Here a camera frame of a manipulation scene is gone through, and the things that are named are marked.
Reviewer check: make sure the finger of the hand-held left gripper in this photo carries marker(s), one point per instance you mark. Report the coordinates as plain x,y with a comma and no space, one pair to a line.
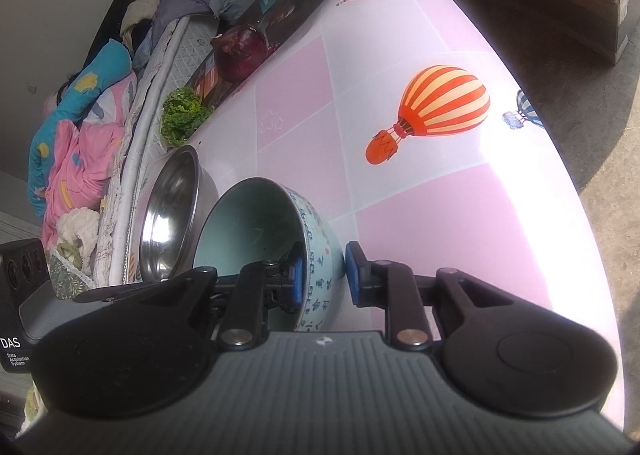
117,291

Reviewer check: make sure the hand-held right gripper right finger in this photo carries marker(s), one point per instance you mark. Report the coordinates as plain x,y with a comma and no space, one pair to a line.
355,277

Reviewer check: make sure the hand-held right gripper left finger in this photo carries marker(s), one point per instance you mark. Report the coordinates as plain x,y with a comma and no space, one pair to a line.
297,277

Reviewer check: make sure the blue white patterned ceramic bowl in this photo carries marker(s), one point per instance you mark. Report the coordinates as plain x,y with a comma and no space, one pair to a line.
316,230

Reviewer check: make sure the stainless steel bowl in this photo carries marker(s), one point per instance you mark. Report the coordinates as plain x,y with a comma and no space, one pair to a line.
170,205

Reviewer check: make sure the green patterned cushion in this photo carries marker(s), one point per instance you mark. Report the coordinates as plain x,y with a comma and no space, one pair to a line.
67,277

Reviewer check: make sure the white fluffy cloth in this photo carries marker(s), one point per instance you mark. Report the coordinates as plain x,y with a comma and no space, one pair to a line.
77,230

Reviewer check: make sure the white quilted mattress pad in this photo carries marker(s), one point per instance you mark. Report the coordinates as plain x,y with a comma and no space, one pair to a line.
117,195

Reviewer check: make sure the pink balloon print tablecloth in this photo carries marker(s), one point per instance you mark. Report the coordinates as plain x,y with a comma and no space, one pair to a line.
425,185

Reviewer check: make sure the pink printed blanket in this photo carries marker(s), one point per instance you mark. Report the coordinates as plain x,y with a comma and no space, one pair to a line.
82,160

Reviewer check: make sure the green lettuce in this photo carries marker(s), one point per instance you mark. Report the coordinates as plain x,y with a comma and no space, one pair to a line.
182,115

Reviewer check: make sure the blue blanket with yellow spots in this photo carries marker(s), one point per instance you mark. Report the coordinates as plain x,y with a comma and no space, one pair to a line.
107,65

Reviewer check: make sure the red cabbage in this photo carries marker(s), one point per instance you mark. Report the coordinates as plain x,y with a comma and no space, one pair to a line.
245,52

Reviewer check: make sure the black printed box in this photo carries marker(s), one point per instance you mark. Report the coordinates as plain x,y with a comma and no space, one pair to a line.
292,5

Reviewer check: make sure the black headboard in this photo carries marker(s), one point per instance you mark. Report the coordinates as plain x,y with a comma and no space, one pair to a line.
117,10

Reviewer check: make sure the cream white cloth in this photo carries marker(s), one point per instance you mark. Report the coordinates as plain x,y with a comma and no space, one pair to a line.
140,10

